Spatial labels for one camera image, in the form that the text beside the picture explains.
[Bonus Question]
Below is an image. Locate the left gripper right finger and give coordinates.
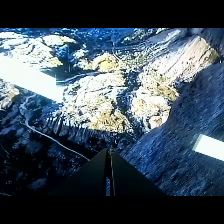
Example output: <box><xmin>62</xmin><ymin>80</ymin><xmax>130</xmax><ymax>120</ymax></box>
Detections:
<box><xmin>110</xmin><ymin>150</ymin><xmax>165</xmax><ymax>197</ymax></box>

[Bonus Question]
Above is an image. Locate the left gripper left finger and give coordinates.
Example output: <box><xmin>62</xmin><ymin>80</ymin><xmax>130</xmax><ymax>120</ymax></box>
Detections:
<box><xmin>49</xmin><ymin>147</ymin><xmax>111</xmax><ymax>197</ymax></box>

